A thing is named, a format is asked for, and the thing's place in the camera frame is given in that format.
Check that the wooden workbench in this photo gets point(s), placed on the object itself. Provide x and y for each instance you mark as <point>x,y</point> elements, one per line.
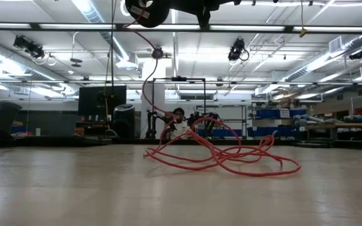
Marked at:
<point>357,126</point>

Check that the background black robot arm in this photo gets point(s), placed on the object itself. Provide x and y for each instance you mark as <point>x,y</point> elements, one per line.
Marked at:
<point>210,125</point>
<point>151,125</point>

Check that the overhead light bar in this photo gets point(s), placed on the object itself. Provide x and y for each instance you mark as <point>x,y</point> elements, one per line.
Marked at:
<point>35,26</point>

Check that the background black rig frame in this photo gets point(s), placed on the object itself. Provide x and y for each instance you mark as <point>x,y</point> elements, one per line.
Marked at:
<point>178,78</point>

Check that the black ceiling camera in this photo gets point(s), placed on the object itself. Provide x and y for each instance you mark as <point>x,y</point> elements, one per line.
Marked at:
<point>157,53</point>
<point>236,51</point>
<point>356,55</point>
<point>30,47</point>

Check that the shelf with blue bins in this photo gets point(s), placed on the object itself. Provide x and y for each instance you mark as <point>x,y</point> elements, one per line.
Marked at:
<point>269,113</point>

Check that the white ceiling air vent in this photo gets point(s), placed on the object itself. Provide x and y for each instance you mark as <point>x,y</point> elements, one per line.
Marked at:
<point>336,45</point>

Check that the person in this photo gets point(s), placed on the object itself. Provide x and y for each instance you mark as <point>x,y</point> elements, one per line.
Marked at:
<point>181,127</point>

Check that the black monitor screen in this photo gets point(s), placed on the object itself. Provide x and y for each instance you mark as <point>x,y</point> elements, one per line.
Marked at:
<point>90,100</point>

